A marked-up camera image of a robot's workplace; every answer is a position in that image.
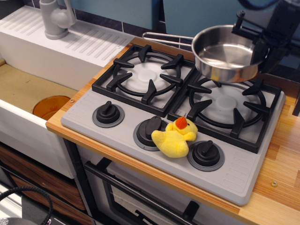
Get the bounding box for grey toy stove top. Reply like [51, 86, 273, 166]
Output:
[61, 45, 285, 205]

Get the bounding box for black right burner grate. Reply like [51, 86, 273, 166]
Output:
[167, 68, 285, 153]

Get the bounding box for black right stove knob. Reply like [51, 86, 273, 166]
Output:
[187, 140, 225, 172]

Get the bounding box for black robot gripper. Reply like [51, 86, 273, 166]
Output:
[232, 0, 300, 73]

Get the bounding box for black left burner grate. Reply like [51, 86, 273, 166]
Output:
[92, 44, 197, 117]

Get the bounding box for black braided cable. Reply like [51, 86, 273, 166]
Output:
[0, 186, 54, 225]

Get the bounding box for grey oven door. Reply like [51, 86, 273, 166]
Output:
[78, 146, 241, 225]

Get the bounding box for black burner grate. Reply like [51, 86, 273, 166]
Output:
[92, 44, 197, 117]
[167, 68, 285, 153]

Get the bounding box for stainless steel saucepan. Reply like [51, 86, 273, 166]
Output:
[142, 25, 267, 83]

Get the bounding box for black middle stove knob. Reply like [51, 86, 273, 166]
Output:
[133, 116, 167, 151]

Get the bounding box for black blue arm cable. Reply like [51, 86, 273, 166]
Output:
[238, 0, 282, 10]

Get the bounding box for black left stove knob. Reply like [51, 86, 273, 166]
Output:
[92, 101, 125, 128]

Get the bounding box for wooden drawer fronts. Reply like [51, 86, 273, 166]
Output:
[0, 143, 93, 225]

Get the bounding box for grey toy faucet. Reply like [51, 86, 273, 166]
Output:
[39, 0, 76, 40]

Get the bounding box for white toy sink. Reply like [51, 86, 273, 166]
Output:
[0, 6, 134, 179]

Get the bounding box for black stove knob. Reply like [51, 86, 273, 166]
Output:
[133, 116, 167, 151]
[187, 140, 225, 172]
[92, 101, 125, 128]

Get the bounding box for orange plastic sink drain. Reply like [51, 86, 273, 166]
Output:
[32, 95, 70, 120]

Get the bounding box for black oven door handle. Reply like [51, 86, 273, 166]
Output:
[84, 158, 199, 225]

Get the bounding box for yellow stuffed duck toy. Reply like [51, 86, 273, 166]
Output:
[151, 117, 198, 158]

